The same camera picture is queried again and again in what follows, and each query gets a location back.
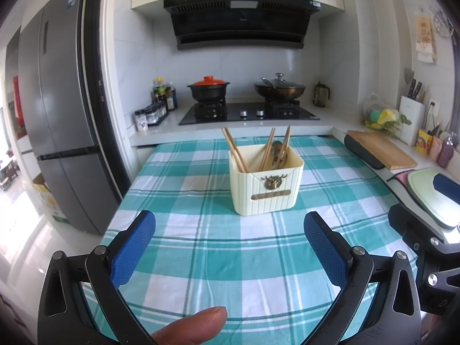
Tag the metal ladle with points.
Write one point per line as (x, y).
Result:
(268, 82)

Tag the clear spice jar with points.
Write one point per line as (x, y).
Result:
(150, 115)
(157, 110)
(163, 107)

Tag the group of condiment bottles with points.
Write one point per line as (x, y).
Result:
(160, 119)

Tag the green scrub ball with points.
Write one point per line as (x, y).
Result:
(373, 115)

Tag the pale green plastic board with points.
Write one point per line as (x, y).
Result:
(427, 194)

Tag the labelled seasoning jar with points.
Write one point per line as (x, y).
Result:
(141, 120)

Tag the orange pot lid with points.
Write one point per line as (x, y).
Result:
(209, 81)

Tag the white knife block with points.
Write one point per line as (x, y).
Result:
(409, 122)

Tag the dark metal wok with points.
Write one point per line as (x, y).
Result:
(284, 93)

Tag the black clay pot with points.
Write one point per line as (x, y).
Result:
(208, 92)

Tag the grey refrigerator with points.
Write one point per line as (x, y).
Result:
(64, 97)

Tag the glass wok lid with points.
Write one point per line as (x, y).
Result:
(287, 83)

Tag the dark soy sauce bottle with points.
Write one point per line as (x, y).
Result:
(157, 97)

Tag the person's left hand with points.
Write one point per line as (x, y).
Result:
(194, 325)

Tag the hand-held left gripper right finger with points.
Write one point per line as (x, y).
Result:
(323, 248)

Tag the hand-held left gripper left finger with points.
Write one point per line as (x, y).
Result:
(133, 248)

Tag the yellow packet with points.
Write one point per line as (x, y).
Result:
(424, 141)

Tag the teal checked tablecloth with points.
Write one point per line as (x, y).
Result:
(215, 244)

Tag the yellow cloth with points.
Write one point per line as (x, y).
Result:
(388, 115)

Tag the wooden cutting board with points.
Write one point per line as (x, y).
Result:
(381, 147)

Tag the yellow capped sauce bottle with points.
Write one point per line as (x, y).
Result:
(161, 88)

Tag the small brown bottle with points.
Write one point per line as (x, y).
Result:
(169, 104)

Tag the wall calendar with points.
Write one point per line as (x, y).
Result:
(426, 34)

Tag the cream ribbed utensil holder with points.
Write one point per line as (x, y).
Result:
(251, 194)

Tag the grey spatula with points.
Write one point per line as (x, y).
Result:
(409, 75)

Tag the cardboard box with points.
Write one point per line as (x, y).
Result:
(50, 197)

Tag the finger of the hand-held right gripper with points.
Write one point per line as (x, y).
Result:
(409, 222)
(447, 187)

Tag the bronze metal spoon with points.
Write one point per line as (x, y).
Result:
(276, 149)

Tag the white capped dark bottle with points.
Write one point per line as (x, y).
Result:
(173, 95)

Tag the dark kettle jug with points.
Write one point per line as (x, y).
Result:
(321, 95)

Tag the clear plastic bag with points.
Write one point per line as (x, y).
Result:
(372, 102)

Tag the black door frame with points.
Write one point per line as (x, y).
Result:
(97, 79)

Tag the black range hood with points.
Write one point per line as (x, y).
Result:
(237, 21)

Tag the purple soap dispenser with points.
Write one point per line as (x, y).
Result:
(445, 152)

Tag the black glass gas stove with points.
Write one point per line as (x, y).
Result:
(248, 109)

